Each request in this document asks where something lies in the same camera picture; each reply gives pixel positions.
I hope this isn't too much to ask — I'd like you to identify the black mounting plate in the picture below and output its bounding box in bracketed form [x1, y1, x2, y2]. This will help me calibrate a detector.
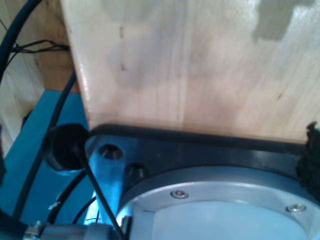
[84, 122, 310, 201]

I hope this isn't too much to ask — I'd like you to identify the black round connector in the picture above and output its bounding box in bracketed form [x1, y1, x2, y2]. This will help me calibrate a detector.
[43, 123, 90, 174]

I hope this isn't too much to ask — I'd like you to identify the thin black cable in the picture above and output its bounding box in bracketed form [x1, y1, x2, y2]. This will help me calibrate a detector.
[83, 139, 126, 240]

